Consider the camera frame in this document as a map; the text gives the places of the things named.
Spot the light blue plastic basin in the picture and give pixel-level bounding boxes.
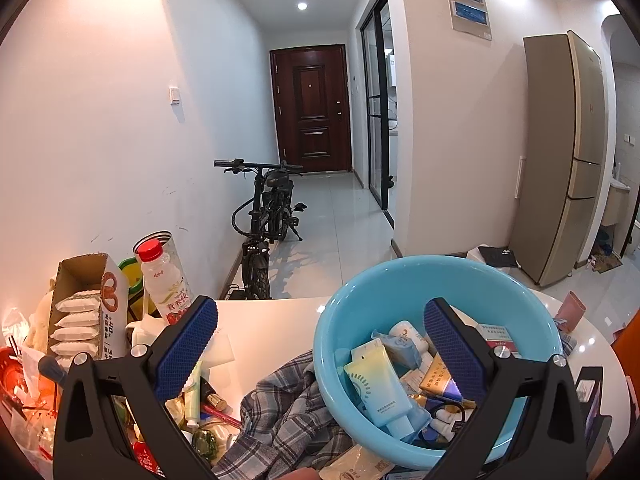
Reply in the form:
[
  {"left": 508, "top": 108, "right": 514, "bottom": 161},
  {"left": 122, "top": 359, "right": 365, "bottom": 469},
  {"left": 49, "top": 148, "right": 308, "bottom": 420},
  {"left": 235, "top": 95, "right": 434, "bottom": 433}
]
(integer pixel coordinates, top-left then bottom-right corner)
[{"left": 313, "top": 255, "right": 566, "bottom": 466}]

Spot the white and black flat box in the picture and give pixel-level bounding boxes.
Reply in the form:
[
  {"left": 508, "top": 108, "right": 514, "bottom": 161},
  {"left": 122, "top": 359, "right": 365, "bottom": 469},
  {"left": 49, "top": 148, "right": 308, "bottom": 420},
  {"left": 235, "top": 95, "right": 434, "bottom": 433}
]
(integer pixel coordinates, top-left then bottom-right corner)
[{"left": 465, "top": 245, "right": 523, "bottom": 273}]

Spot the grey plaid cloth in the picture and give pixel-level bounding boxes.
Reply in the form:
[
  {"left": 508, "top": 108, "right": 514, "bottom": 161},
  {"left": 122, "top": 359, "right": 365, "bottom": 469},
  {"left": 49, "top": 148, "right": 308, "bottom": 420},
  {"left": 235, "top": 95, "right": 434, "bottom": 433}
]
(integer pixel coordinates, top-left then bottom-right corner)
[{"left": 212, "top": 350, "right": 361, "bottom": 480}]

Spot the beige refrigerator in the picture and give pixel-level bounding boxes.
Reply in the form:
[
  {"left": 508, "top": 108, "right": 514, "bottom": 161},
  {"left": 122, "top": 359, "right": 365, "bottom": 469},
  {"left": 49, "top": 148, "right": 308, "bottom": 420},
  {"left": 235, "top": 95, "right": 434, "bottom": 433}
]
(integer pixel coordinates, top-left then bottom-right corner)
[{"left": 510, "top": 30, "right": 618, "bottom": 288}]

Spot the beige tissue pack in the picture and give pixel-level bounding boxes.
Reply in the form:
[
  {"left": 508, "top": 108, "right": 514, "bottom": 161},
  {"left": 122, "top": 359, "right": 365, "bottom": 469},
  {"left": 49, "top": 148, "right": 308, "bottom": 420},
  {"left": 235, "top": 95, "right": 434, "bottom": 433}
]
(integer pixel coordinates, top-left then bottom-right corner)
[{"left": 319, "top": 452, "right": 396, "bottom": 480}]

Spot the small white bottle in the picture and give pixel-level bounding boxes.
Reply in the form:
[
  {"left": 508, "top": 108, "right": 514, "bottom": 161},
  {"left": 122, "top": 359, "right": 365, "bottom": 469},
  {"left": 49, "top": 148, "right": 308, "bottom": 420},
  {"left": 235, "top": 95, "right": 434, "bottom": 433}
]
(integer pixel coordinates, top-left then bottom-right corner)
[{"left": 389, "top": 321, "right": 426, "bottom": 348}]

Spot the milk bottle with red cap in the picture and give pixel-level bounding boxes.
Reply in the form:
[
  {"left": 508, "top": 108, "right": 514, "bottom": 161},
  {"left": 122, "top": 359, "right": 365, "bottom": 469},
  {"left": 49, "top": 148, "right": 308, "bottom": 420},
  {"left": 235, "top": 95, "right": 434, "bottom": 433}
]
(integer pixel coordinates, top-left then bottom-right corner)
[{"left": 137, "top": 240, "right": 193, "bottom": 326}]

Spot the bathroom sink cabinet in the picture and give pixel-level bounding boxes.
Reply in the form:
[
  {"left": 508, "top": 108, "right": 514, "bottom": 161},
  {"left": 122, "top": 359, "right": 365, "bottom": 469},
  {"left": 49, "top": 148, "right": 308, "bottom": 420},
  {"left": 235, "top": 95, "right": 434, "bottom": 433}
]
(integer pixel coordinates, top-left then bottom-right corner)
[{"left": 602, "top": 180, "right": 632, "bottom": 226}]

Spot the green glass jar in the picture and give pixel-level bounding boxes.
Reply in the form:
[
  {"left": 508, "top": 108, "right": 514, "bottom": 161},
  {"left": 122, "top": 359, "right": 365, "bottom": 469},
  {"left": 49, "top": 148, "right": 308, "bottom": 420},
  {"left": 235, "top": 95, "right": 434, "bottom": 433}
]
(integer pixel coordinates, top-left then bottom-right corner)
[{"left": 192, "top": 427, "right": 221, "bottom": 456}]

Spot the patterned doormat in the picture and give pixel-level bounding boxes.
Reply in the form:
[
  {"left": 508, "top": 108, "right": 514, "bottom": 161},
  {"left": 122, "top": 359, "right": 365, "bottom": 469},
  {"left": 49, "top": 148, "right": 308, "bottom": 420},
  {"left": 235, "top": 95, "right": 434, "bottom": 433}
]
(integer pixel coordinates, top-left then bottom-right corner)
[{"left": 587, "top": 252, "right": 623, "bottom": 273}]

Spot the black electric bicycle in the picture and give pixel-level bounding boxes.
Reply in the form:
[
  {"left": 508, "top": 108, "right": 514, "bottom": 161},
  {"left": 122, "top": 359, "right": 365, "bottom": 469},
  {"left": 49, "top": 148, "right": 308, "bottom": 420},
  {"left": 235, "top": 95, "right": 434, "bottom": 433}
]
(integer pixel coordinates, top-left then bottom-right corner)
[{"left": 214, "top": 159, "right": 308, "bottom": 301}]

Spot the pink cup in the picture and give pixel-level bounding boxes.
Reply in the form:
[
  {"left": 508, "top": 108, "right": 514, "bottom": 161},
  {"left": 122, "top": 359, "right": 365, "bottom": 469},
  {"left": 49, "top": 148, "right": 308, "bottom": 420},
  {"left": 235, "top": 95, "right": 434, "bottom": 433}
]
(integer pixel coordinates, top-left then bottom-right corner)
[{"left": 557, "top": 291, "right": 587, "bottom": 331}]

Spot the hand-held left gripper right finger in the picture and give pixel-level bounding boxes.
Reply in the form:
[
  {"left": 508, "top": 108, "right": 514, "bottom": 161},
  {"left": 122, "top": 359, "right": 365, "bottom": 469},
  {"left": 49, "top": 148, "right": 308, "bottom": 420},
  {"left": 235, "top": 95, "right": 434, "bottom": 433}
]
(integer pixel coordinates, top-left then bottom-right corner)
[{"left": 422, "top": 297, "right": 587, "bottom": 480}]

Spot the black framed glass door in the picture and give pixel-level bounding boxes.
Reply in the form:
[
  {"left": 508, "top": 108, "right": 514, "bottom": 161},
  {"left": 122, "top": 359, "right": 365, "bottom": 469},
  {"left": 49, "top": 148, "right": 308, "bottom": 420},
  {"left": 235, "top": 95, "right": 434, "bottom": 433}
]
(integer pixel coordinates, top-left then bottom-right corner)
[{"left": 355, "top": 0, "right": 401, "bottom": 226}]

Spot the gold box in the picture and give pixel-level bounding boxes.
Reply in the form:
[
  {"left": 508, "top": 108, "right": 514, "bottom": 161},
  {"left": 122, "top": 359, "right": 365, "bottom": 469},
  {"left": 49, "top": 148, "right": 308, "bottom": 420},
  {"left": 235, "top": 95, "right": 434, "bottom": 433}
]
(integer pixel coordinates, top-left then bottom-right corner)
[{"left": 419, "top": 352, "right": 463, "bottom": 401}]

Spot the clear cylinder container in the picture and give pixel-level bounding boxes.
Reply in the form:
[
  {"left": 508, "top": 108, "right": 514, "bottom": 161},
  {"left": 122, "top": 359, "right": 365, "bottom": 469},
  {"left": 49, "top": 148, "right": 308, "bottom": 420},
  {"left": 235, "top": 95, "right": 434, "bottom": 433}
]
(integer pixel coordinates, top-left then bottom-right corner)
[{"left": 132, "top": 231, "right": 181, "bottom": 271}]

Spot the small white tube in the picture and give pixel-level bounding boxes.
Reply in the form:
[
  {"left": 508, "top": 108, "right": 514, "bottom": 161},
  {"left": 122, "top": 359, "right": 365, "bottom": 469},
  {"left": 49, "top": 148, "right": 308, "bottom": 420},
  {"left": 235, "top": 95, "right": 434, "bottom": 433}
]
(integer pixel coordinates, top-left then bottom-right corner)
[{"left": 182, "top": 360, "right": 206, "bottom": 431}]

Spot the orange chair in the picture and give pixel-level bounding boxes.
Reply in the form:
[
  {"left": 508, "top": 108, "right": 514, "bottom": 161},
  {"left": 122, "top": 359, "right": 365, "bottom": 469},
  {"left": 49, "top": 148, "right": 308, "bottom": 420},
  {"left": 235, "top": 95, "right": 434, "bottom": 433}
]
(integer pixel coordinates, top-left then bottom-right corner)
[{"left": 612, "top": 305, "right": 640, "bottom": 356}]

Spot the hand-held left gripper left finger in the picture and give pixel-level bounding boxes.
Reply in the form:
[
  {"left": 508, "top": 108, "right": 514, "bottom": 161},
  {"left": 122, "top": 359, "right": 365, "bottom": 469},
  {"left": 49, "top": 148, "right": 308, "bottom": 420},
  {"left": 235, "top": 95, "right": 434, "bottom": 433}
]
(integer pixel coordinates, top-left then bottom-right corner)
[{"left": 52, "top": 295, "right": 221, "bottom": 480}]

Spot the wall electrical panel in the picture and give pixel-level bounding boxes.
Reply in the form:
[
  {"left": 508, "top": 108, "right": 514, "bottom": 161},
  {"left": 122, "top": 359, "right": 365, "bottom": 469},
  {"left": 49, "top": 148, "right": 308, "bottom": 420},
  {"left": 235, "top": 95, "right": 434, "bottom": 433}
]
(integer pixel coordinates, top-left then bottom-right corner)
[{"left": 441, "top": 0, "right": 493, "bottom": 41}]

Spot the dark red entrance door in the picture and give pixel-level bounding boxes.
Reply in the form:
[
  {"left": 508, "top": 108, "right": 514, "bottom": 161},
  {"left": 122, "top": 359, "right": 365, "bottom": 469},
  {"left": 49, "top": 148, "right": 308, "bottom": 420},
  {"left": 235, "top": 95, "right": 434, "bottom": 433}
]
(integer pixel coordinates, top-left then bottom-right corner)
[{"left": 270, "top": 45, "right": 353, "bottom": 175}]

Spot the row of white snack packets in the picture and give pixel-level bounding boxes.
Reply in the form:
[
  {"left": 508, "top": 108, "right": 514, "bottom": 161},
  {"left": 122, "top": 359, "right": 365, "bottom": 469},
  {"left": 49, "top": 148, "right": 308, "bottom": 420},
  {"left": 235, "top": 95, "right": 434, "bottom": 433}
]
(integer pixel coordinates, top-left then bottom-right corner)
[{"left": 48, "top": 290, "right": 103, "bottom": 368}]

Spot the open cardboard box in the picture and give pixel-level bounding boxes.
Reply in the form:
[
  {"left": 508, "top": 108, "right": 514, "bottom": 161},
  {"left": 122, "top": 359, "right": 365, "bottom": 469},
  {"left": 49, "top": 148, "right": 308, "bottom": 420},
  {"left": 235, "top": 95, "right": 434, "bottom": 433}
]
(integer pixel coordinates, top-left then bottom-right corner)
[{"left": 47, "top": 252, "right": 131, "bottom": 368}]

